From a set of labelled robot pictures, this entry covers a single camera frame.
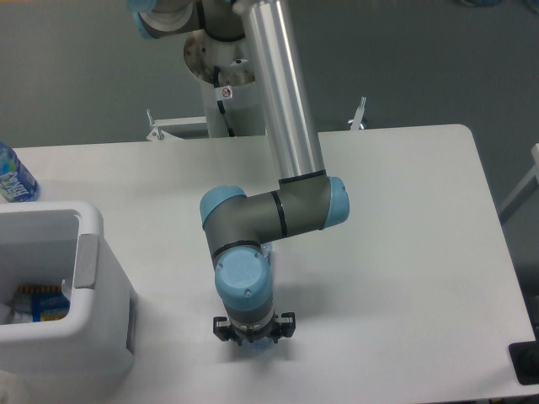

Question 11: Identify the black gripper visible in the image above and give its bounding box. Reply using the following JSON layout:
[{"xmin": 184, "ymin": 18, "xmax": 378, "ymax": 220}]
[{"xmin": 212, "ymin": 311, "xmax": 296, "ymax": 346}]

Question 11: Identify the clear plastic water bottle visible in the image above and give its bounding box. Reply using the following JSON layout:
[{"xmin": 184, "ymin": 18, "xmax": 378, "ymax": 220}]
[{"xmin": 243, "ymin": 242, "xmax": 275, "ymax": 353}]

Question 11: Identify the white paper carton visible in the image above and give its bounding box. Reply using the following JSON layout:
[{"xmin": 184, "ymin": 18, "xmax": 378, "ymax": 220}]
[{"xmin": 61, "ymin": 277, "xmax": 73, "ymax": 301}]

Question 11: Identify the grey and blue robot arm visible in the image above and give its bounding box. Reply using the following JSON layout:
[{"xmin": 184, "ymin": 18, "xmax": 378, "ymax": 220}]
[{"xmin": 126, "ymin": 1, "xmax": 350, "ymax": 343}]

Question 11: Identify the white trash can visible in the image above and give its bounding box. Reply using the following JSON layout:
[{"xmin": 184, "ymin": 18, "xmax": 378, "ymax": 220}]
[{"xmin": 1, "ymin": 201, "xmax": 137, "ymax": 377}]

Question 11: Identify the blue snack wrapper in bin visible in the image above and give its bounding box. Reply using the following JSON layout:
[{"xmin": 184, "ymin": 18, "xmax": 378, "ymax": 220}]
[{"xmin": 10, "ymin": 285, "xmax": 70, "ymax": 324}]

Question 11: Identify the black device at table edge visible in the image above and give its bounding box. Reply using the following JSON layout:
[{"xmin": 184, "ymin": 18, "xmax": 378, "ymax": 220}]
[{"xmin": 509, "ymin": 341, "xmax": 538, "ymax": 385}]

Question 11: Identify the blue labelled bottle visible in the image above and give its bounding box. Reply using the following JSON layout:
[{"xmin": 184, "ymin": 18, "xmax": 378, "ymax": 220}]
[{"xmin": 1, "ymin": 142, "xmax": 40, "ymax": 203}]

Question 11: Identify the white pedestal base frame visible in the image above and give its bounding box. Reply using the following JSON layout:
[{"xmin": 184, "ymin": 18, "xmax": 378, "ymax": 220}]
[{"xmin": 146, "ymin": 96, "xmax": 368, "ymax": 141}]

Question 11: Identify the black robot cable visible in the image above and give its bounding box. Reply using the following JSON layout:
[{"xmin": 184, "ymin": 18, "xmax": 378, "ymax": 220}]
[{"xmin": 212, "ymin": 65, "xmax": 237, "ymax": 138}]

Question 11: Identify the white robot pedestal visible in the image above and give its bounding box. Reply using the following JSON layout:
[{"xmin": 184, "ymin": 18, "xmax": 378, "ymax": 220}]
[{"xmin": 184, "ymin": 29, "xmax": 266, "ymax": 138}]

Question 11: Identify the white frame at right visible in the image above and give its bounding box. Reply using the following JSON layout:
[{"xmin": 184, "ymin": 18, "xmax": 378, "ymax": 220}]
[{"xmin": 498, "ymin": 143, "xmax": 538, "ymax": 226}]

